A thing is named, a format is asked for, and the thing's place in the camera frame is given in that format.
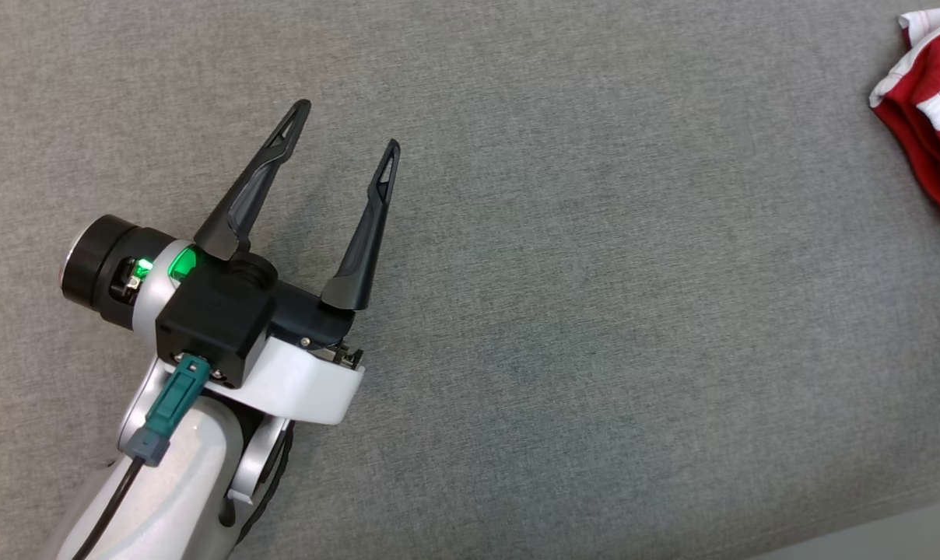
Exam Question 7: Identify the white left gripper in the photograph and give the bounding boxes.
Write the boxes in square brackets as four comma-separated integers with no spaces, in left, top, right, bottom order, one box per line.
[193,99,402,426]

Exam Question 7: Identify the red shorts with white stripe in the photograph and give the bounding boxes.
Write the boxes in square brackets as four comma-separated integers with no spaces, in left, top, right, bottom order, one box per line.
[868,6,940,226]

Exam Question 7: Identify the teal left camera connector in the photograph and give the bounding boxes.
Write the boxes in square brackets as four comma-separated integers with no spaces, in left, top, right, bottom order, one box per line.
[125,356,211,467]

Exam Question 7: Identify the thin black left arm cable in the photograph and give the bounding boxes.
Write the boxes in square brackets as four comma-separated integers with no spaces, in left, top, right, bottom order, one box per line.
[233,420,296,545]

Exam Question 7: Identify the black left camera cable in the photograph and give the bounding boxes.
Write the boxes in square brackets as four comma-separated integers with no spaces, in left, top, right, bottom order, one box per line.
[69,457,146,560]

